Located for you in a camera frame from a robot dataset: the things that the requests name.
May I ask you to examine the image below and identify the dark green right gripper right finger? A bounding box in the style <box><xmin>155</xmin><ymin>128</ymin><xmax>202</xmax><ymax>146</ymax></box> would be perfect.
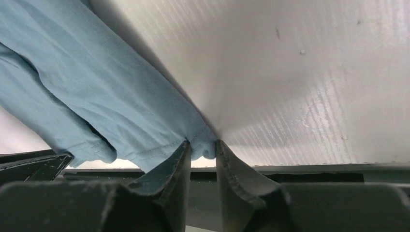
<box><xmin>216</xmin><ymin>140</ymin><xmax>298</xmax><ymax>232</ymax></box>

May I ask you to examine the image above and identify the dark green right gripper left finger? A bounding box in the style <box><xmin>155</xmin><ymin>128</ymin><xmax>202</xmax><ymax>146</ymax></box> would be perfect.
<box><xmin>129</xmin><ymin>141</ymin><xmax>191</xmax><ymax>232</ymax></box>

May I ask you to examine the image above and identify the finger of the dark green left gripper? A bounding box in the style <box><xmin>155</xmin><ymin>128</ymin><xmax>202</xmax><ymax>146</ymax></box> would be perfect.
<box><xmin>0</xmin><ymin>153</ymin><xmax>74</xmax><ymax>184</ymax></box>

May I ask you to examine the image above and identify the grey-blue t shirt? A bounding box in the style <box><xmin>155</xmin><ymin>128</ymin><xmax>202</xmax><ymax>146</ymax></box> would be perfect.
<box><xmin>0</xmin><ymin>0</ymin><xmax>217</xmax><ymax>172</ymax></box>

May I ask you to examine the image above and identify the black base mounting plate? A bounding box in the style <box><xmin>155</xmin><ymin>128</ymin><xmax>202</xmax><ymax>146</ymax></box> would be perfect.
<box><xmin>59</xmin><ymin>172</ymin><xmax>364</xmax><ymax>184</ymax></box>

